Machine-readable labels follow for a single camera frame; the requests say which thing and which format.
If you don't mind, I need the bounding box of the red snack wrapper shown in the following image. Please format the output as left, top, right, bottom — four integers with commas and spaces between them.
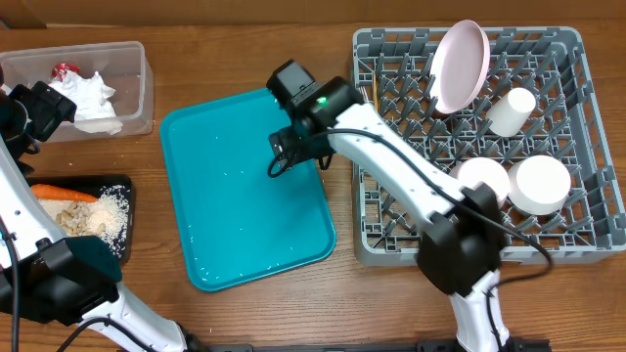
51, 63, 80, 81

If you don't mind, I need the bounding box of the pile of rice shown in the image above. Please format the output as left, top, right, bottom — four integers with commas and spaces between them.
37, 185, 131, 260

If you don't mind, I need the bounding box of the orange carrot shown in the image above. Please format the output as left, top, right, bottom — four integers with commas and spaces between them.
30, 184, 98, 202

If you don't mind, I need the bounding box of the large pink plate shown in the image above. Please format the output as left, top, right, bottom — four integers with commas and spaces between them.
430, 20, 490, 114

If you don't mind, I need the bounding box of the white plastic cup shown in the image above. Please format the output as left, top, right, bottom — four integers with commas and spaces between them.
486, 87, 536, 137

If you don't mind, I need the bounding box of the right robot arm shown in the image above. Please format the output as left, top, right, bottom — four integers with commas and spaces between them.
266, 60, 510, 351

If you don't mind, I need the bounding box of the white plastic fork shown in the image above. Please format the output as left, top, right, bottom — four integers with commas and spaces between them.
359, 86, 369, 102

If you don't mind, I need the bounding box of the wooden chopstick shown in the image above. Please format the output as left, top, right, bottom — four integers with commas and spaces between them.
372, 72, 379, 113

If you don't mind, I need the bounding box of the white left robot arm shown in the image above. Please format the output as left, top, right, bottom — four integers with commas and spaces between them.
1, 82, 200, 351

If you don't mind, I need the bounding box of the black food waste tray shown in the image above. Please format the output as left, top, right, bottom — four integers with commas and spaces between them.
27, 174, 135, 265

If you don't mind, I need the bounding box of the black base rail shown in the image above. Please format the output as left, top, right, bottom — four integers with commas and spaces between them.
207, 338, 552, 352

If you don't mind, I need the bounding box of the white napkin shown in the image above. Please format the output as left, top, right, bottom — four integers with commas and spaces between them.
49, 71, 122, 135

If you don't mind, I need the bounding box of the white bowl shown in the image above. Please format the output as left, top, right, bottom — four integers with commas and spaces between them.
508, 155, 571, 215

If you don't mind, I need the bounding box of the pink bowl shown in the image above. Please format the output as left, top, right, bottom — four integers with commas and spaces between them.
449, 157, 510, 208

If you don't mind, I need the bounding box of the clear plastic bin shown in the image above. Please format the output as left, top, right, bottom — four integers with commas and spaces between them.
1, 41, 154, 143

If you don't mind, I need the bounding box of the pile of peanuts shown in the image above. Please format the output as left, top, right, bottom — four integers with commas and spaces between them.
54, 201, 109, 237

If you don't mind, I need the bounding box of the teal plastic tray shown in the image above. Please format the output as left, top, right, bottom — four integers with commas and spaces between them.
159, 89, 336, 292

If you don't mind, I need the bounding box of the grey dishwasher rack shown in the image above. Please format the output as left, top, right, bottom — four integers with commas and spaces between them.
352, 26, 625, 264

